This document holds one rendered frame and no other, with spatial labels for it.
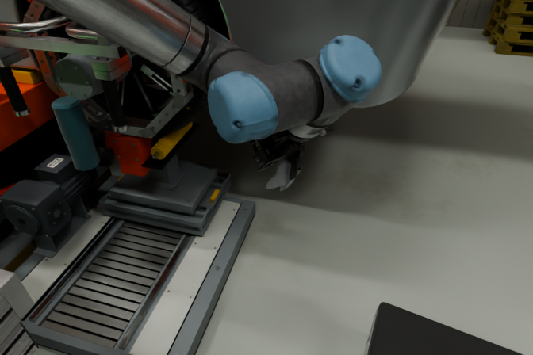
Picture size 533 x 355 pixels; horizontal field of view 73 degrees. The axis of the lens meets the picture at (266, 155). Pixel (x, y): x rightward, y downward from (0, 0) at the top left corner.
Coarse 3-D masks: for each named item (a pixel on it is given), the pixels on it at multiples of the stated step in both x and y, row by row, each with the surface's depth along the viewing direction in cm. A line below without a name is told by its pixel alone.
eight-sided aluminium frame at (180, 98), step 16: (32, 0) 110; (32, 16) 114; (48, 16) 117; (32, 32) 117; (48, 32) 121; (48, 64) 123; (48, 80) 126; (176, 80) 113; (64, 96) 129; (176, 96) 116; (192, 96) 120; (96, 112) 136; (160, 112) 121; (176, 112) 120; (96, 128) 134; (112, 128) 132; (128, 128) 129; (144, 128) 127; (160, 128) 125
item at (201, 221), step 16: (224, 176) 181; (208, 192) 171; (224, 192) 176; (112, 208) 162; (128, 208) 159; (144, 208) 162; (160, 208) 161; (208, 208) 159; (160, 224) 159; (176, 224) 156; (192, 224) 153; (208, 224) 160
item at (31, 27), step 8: (64, 16) 101; (0, 24) 95; (8, 24) 95; (16, 24) 95; (24, 24) 95; (32, 24) 95; (40, 24) 96; (48, 24) 97; (56, 24) 99; (64, 24) 101; (0, 32) 98; (16, 32) 96; (24, 32) 96
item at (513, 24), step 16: (496, 0) 405; (512, 0) 347; (528, 0) 340; (496, 16) 393; (512, 16) 352; (528, 16) 348; (496, 32) 386; (512, 32) 355; (528, 32) 379; (496, 48) 373
